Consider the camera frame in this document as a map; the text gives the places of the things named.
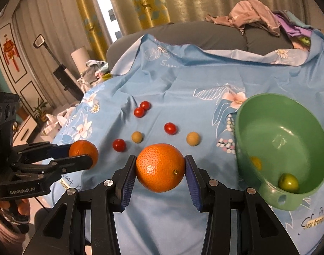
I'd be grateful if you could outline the blue floral bedsheet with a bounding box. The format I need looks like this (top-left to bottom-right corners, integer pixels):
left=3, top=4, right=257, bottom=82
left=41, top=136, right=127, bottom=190
left=49, top=33, right=324, bottom=255

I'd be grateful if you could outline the grey pleated curtain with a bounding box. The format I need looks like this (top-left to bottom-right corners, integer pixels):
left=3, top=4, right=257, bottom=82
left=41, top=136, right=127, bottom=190
left=12, top=0, right=84, bottom=107

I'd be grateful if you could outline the grey sofa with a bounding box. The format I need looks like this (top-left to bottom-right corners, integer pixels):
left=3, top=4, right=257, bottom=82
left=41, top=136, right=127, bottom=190
left=106, top=21, right=298, bottom=69

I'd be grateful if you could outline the white plastic bag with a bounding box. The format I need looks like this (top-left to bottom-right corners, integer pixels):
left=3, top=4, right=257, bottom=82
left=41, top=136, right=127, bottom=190
left=43, top=108, right=74, bottom=136

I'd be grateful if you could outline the beige longan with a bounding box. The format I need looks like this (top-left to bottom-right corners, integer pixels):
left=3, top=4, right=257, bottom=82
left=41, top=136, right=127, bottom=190
left=186, top=132, right=200, bottom=146
left=131, top=131, right=144, bottom=144

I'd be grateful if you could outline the small yellow fruit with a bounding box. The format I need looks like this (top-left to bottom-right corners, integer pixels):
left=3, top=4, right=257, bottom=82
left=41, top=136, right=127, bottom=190
left=249, top=156, right=263, bottom=172

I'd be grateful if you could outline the potted green plant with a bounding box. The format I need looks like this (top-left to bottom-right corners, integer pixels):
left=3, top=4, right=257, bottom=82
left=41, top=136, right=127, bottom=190
left=31, top=98, right=49, bottom=123

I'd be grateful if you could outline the red knot wall ornament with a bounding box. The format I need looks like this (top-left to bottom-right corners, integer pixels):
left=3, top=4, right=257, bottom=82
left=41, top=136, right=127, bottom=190
left=2, top=34, right=21, bottom=72

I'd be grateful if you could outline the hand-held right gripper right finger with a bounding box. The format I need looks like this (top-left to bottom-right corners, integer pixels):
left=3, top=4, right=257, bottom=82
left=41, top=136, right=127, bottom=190
left=184, top=154, right=301, bottom=255

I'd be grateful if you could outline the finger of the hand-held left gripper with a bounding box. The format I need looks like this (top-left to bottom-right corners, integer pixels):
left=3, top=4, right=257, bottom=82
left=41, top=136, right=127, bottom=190
left=13, top=154, right=93, bottom=177
left=17, top=142, right=72, bottom=162

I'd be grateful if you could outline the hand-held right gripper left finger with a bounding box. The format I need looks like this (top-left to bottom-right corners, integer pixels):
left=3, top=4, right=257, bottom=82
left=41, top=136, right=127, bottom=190
left=25, top=154, right=138, bottom=255

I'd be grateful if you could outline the white low cabinet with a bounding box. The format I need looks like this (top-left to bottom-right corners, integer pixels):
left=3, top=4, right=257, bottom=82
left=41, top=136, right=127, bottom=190
left=11, top=115, right=41, bottom=146

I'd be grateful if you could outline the white cylinder appliance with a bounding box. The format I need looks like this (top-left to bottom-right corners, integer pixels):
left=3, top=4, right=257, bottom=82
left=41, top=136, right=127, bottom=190
left=71, top=46, right=91, bottom=76

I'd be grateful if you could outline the pile of mixed clothes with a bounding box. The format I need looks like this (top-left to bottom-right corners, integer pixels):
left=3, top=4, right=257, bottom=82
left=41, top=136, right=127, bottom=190
left=77, top=60, right=111, bottom=91

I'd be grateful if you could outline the black stick vacuum cleaner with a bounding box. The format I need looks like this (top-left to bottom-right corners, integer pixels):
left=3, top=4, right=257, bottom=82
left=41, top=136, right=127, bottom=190
left=33, top=34, right=85, bottom=102

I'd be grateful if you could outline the purple garment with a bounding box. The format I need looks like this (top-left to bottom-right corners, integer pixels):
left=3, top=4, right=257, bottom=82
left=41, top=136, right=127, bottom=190
left=273, top=9, right=315, bottom=49

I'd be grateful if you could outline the large orange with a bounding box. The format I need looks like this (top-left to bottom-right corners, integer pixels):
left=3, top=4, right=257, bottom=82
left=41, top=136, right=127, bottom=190
left=135, top=143, right=186, bottom=193

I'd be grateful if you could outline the small orange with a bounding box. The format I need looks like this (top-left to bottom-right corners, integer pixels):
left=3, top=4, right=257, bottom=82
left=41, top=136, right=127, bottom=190
left=69, top=140, right=99, bottom=169

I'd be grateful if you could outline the black cable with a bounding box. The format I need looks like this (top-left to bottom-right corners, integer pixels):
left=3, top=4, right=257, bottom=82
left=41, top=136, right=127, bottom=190
left=34, top=197, right=51, bottom=215

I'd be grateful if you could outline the green round fruit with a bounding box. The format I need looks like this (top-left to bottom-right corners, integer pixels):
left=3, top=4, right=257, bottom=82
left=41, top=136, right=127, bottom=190
left=278, top=173, right=300, bottom=192

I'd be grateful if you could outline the pink beige garment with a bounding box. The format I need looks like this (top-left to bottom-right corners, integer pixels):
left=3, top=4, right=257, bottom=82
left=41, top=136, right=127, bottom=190
left=206, top=0, right=281, bottom=37

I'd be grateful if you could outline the person's left hand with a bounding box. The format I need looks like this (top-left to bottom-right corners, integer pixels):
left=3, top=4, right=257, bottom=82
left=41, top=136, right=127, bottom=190
left=0, top=193, right=31, bottom=214

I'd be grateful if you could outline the green plastic bowl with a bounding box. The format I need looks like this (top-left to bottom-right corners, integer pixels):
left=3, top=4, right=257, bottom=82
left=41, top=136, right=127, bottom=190
left=234, top=93, right=324, bottom=211

